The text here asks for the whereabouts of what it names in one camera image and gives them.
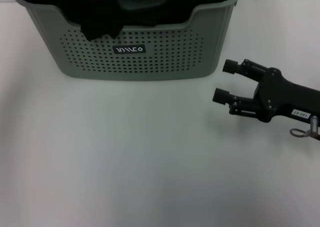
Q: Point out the grey-green cloth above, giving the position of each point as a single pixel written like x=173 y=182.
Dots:
x=145 y=3

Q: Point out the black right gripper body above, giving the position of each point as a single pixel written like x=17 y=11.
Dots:
x=282 y=94

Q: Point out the grey-green perforated plastic storage box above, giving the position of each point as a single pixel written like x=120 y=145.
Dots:
x=175 y=57

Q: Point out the black cloth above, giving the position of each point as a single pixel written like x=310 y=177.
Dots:
x=100 y=24

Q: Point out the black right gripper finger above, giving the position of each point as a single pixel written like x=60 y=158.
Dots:
x=231 y=67
x=221 y=97

